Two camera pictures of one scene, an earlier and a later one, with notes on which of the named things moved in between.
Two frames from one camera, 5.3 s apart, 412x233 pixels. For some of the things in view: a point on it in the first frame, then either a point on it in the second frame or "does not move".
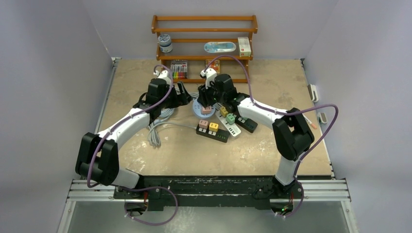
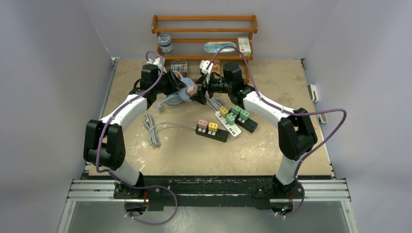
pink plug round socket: x=207 y=111 -> x=192 y=90
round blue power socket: x=197 y=109 -> x=182 y=92
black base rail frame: x=158 y=191 does not move
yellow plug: x=214 y=127 does not move
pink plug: x=203 y=124 does not move
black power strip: x=221 y=135 does not move
